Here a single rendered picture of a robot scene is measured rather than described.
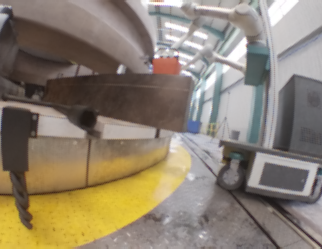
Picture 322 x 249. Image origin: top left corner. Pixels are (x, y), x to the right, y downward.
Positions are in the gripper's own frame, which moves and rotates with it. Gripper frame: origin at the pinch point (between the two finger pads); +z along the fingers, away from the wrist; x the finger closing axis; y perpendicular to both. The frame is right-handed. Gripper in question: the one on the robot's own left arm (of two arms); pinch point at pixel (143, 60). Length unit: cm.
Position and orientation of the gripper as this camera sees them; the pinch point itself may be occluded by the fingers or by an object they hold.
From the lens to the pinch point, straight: 161.8
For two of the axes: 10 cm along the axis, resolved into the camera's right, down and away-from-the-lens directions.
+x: -2.6, -0.4, -9.7
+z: -9.5, -1.9, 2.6
